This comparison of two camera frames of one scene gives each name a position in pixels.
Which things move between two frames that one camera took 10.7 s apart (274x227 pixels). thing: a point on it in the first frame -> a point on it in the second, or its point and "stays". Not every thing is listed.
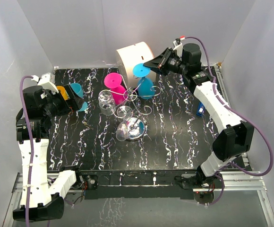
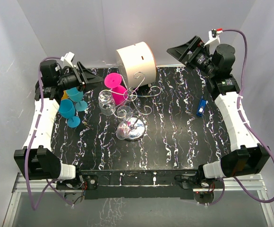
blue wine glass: x=145 y=88 -> x=67 y=109
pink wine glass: x=113 y=81 stays
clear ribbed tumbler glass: x=107 y=103 stays
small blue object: x=201 y=109 stays
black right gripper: x=159 y=63 -> x=195 y=46
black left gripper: x=74 y=103 -> x=87 y=80
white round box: x=131 y=56 stays
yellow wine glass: x=63 y=92 stays
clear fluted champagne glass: x=124 y=112 stays
